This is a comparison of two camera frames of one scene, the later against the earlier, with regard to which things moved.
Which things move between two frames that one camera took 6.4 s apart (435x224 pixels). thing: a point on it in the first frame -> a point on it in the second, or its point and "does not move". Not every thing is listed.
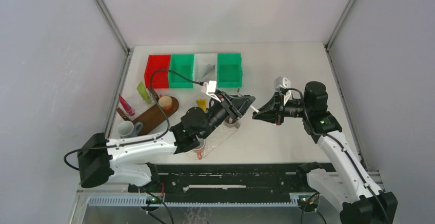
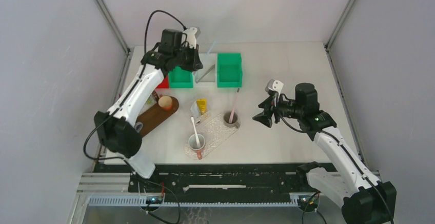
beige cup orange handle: [165, 102] does not move
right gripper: [272, 110] does not move
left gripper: [243, 102] -> [196, 64]
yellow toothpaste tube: [203, 104] does not move
